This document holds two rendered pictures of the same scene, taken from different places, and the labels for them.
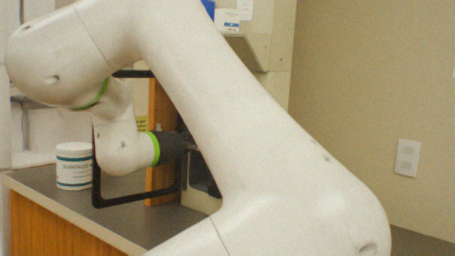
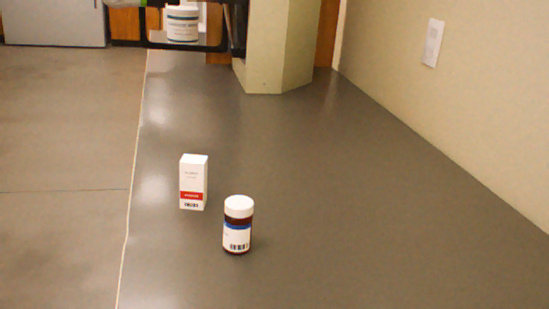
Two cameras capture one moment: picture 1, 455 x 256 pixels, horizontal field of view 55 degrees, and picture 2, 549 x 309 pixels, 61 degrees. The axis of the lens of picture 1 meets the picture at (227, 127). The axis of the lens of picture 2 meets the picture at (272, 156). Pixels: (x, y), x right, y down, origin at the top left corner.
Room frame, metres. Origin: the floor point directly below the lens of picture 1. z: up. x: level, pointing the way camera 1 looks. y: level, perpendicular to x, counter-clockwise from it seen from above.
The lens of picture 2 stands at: (0.14, -0.98, 1.35)
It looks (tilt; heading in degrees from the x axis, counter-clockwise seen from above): 24 degrees down; 36
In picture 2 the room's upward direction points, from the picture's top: 5 degrees clockwise
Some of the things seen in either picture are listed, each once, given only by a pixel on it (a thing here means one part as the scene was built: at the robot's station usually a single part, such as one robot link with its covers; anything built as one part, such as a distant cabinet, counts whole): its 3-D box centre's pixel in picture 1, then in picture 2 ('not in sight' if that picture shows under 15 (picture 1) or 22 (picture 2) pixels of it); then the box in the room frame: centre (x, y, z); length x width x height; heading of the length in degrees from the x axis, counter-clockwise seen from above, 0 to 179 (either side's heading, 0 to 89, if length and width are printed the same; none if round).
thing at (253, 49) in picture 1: (212, 50); not in sight; (1.25, 0.06, 1.46); 0.32 x 0.12 x 0.10; 50
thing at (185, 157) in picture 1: (185, 132); not in sight; (1.39, 0.14, 1.19); 0.03 x 0.02 x 0.39; 50
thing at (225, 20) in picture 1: (226, 20); not in sight; (1.22, 0.02, 1.54); 0.05 x 0.05 x 0.06; 33
